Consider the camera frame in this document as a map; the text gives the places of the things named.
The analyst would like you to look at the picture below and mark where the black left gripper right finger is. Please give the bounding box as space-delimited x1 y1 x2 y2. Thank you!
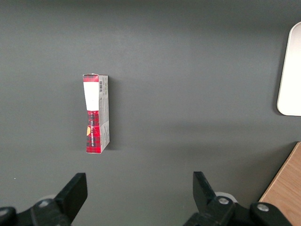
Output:
182 171 294 226

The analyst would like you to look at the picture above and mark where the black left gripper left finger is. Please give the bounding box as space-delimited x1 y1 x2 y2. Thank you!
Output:
0 172 88 226

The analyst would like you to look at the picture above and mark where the beige plastic tray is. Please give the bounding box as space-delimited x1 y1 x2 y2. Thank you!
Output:
277 21 301 117

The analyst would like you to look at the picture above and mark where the wooden drawer cabinet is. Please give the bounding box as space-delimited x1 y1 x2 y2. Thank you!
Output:
258 141 301 226

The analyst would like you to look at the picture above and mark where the red and grey carton box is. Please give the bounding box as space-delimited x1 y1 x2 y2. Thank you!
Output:
82 73 111 155

